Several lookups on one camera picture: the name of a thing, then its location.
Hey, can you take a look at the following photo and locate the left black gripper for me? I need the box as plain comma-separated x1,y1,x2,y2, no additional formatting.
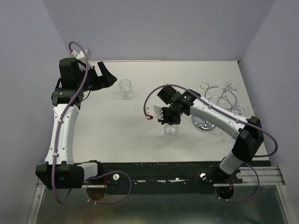
77,61,117,91

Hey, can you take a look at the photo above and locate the ribbed wine glass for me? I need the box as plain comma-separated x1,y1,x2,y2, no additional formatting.
164,124,179,136

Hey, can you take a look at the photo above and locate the short clear wine glass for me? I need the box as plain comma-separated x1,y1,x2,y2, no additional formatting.
119,79,132,99

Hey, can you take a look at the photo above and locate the chrome wine glass rack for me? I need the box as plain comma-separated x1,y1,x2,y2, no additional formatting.
191,81,239,133

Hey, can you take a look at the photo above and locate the tall wine glass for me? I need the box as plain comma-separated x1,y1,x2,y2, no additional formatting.
220,81,240,111

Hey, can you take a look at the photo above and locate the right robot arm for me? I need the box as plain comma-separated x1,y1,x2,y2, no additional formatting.
157,86,264,183

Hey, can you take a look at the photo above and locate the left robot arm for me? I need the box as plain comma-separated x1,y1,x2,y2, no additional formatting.
36,58,117,189

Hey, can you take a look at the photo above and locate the right wine glass on rack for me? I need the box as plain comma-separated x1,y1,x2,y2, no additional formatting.
232,102,248,117

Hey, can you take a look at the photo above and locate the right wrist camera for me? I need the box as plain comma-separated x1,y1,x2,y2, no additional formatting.
145,105,164,120

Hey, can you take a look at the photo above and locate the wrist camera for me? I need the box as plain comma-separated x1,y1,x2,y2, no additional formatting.
71,48,92,68
145,105,164,120

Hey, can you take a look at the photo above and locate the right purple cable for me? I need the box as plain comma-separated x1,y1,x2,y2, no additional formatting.
142,84,279,203

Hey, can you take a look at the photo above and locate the purple cable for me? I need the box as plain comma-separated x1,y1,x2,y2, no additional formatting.
142,84,279,203
51,41,132,206

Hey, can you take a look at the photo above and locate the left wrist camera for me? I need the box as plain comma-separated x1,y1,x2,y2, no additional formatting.
71,48,92,68

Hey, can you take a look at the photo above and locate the black mounting base plate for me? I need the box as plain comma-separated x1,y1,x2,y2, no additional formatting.
83,161,242,195

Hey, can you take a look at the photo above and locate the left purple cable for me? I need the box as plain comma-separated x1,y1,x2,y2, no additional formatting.
51,41,132,206

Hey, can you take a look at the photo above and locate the aluminium rail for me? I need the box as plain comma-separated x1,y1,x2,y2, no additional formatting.
36,166,285,187

